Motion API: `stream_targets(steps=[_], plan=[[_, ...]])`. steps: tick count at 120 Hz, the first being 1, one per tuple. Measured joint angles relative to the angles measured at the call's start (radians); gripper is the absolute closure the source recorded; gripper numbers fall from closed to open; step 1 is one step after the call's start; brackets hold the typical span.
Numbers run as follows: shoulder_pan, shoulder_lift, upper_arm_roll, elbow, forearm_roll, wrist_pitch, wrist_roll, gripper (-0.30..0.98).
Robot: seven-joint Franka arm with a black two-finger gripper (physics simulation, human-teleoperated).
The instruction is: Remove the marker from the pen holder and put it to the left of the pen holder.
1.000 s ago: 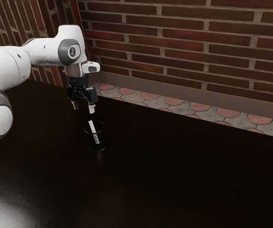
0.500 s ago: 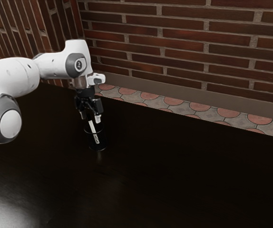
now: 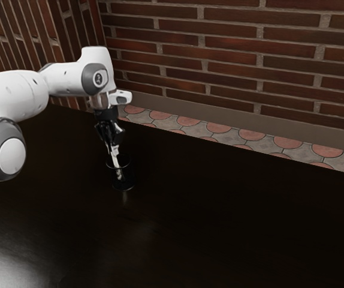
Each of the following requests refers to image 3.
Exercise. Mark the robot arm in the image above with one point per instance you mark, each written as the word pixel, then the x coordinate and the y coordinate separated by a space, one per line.
pixel 19 90

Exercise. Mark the black cup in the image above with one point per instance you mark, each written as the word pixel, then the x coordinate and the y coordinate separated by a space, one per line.
pixel 124 174

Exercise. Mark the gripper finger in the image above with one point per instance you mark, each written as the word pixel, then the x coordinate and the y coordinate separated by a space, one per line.
pixel 114 157

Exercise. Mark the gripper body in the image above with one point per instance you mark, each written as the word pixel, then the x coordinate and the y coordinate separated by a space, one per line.
pixel 108 123

